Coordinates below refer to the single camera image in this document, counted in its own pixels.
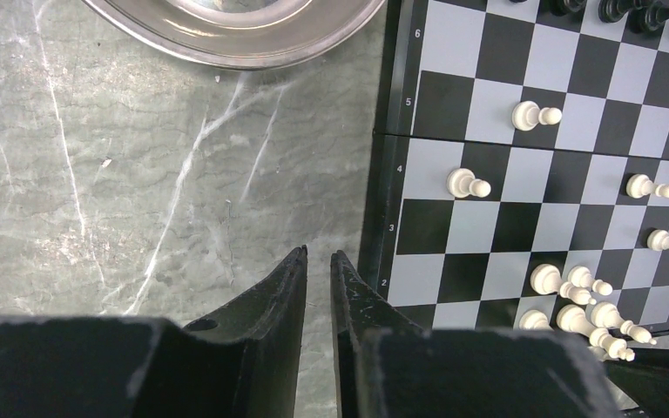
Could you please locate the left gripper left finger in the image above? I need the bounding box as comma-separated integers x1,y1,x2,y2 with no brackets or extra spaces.
184,246,307,417

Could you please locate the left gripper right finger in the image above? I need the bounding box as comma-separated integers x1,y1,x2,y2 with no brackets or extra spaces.
330,251,423,417

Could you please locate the black and white chessboard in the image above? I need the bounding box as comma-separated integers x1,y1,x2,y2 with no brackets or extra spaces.
357,1,669,336

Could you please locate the white pawn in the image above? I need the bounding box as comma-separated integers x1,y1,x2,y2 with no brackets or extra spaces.
511,101,563,131
567,266,613,296
625,174,669,199
446,168,491,199
646,229,669,252

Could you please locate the white chess piece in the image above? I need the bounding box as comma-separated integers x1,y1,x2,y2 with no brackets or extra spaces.
530,264,597,305
518,309,552,331

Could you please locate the black chess piece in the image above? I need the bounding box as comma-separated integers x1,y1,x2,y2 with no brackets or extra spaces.
549,0,587,16
632,1,669,33
598,0,653,24

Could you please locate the white king piece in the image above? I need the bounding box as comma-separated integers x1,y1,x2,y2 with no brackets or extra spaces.
556,305,635,361

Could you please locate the white bishop piece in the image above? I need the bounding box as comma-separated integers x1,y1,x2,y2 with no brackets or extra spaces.
590,301,658,345

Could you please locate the empty steel bowl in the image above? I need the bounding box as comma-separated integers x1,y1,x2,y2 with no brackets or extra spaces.
87,1,383,71

